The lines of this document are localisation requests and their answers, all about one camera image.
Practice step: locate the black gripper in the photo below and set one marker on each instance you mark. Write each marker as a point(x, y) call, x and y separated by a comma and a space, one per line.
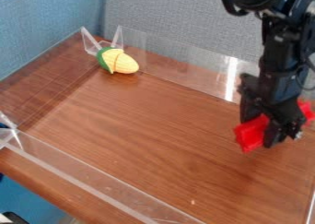
point(272, 94)

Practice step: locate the red plastic block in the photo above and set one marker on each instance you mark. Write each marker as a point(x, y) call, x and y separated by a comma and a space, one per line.
point(249, 133)

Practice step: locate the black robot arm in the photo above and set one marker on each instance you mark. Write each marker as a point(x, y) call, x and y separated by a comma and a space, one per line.
point(288, 34)

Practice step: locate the clear acrylic back barrier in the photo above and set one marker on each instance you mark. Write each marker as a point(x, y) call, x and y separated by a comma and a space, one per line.
point(178, 62)

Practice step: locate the clear acrylic barrier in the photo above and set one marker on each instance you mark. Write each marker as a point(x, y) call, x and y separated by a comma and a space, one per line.
point(117, 193)
point(178, 62)

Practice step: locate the yellow toy corn cob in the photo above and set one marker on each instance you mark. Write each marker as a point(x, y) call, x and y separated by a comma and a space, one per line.
point(117, 61)

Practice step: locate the clear acrylic front barrier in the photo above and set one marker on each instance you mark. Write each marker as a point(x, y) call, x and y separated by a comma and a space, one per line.
point(117, 193)

